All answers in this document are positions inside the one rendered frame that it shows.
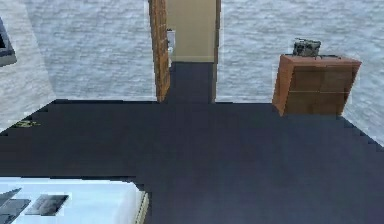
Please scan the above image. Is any grey flat rectangular item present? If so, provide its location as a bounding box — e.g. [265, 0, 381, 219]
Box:
[0, 187, 32, 224]
[25, 194, 70, 217]

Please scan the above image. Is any brown wooden chest of drawers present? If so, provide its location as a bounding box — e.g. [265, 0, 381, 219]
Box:
[271, 54, 363, 117]

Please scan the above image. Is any dark grey boxy device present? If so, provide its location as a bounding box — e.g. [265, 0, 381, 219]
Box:
[292, 38, 322, 58]

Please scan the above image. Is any white door handle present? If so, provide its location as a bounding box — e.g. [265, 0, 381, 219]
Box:
[166, 29, 176, 57]

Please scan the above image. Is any brown wooden room door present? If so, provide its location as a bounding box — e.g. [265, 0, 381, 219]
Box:
[148, 0, 171, 103]

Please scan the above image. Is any white bed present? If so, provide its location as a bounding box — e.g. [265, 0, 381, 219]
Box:
[0, 177, 150, 224]

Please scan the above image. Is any small dark yellowish floor item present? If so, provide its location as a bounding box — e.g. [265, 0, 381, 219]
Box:
[10, 120, 42, 129]

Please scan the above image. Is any grey framed window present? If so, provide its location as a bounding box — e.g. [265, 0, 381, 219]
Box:
[0, 17, 18, 68]

